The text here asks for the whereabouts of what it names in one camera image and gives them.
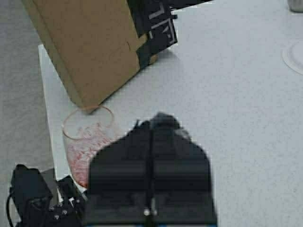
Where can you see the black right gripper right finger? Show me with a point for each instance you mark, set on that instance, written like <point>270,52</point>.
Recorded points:
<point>182,176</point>

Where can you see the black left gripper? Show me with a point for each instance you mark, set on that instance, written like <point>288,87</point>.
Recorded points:
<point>29,201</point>

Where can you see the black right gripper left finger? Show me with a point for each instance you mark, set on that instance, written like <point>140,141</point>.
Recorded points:
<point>117,180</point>

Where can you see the wine glass with red residue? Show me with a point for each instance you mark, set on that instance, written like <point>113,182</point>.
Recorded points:
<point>85,132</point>

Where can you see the tall brown cardboard box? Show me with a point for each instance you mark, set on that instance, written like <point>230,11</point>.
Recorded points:
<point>96,46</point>

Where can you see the white round table grommet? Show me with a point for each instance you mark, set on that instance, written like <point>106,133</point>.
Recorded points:
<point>292,56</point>

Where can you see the grey metal mug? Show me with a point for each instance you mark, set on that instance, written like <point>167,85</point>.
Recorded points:
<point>295,5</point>

